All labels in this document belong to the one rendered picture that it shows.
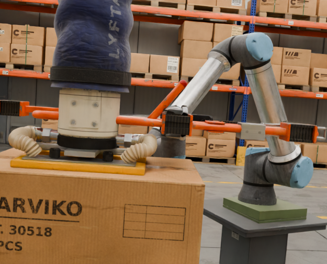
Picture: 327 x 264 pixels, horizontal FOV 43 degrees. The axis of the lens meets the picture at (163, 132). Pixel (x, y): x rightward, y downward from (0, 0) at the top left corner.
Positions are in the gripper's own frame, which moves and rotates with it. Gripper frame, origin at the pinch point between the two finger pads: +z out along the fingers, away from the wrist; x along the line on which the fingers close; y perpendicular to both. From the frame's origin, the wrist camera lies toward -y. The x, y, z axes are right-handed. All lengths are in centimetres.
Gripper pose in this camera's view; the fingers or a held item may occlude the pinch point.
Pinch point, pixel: (185, 124)
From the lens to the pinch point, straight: 119.5
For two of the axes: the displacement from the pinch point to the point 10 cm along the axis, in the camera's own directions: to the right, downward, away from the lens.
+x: 0.7, -9.9, -0.8
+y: -10.0, -0.7, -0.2
